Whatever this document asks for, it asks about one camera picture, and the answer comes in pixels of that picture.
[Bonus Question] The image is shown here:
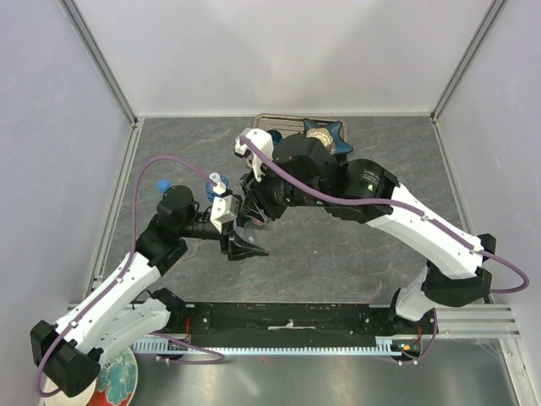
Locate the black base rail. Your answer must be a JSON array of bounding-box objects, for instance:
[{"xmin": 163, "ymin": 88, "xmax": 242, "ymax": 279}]
[{"xmin": 171, "ymin": 302, "xmax": 398, "ymax": 348}]

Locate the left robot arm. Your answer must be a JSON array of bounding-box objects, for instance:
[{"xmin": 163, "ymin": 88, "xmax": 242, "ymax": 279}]
[{"xmin": 30, "ymin": 184, "xmax": 268, "ymax": 398}]

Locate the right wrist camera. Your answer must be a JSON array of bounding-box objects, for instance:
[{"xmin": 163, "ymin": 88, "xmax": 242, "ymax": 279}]
[{"xmin": 233, "ymin": 128, "xmax": 274, "ymax": 182}]

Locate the blue star-shaped plate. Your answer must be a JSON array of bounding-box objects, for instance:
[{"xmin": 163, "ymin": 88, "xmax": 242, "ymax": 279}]
[{"xmin": 303, "ymin": 118, "xmax": 353, "ymax": 155}]

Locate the white bowl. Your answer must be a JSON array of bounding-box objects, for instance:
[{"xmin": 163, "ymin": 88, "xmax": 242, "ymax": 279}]
[{"xmin": 44, "ymin": 380, "xmax": 97, "ymax": 406}]

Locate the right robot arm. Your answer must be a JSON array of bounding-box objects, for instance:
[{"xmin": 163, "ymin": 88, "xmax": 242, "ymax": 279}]
[{"xmin": 235, "ymin": 129, "xmax": 495, "ymax": 333}]

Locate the patterned small bowl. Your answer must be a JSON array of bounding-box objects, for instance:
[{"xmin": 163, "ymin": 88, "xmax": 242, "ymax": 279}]
[{"xmin": 306, "ymin": 128, "xmax": 336, "ymax": 155}]

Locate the white bottle cap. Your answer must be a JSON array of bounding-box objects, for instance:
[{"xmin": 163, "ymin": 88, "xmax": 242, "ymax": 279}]
[{"xmin": 209, "ymin": 173, "xmax": 221, "ymax": 183}]

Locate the labelled clear water bottle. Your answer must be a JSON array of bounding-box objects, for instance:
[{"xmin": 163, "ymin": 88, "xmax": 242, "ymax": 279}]
[{"xmin": 205, "ymin": 174, "xmax": 232, "ymax": 203}]

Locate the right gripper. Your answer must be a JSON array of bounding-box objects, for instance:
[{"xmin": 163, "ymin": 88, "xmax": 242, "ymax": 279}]
[{"xmin": 238, "ymin": 154, "xmax": 325, "ymax": 225}]

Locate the red floral plate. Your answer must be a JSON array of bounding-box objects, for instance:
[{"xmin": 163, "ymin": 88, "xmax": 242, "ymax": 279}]
[{"xmin": 89, "ymin": 348, "xmax": 139, "ymax": 406}]

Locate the blue ceramic cup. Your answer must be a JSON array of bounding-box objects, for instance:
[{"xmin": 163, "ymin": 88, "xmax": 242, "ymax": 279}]
[{"xmin": 269, "ymin": 129, "xmax": 283, "ymax": 145}]

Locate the white cable duct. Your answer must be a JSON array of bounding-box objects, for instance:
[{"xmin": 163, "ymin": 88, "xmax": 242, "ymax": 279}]
[{"xmin": 130, "ymin": 336, "xmax": 429, "ymax": 360}]

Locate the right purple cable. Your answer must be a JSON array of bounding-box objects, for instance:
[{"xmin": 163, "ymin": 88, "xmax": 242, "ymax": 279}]
[{"xmin": 239, "ymin": 135, "xmax": 532, "ymax": 367}]

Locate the clear unlabelled plastic bottle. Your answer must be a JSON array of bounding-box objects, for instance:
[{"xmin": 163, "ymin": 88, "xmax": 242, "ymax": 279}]
[{"xmin": 238, "ymin": 219, "xmax": 268, "ymax": 244}]

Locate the metal tray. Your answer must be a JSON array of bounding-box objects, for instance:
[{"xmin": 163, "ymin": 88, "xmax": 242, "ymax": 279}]
[{"xmin": 252, "ymin": 113, "xmax": 348, "ymax": 142}]

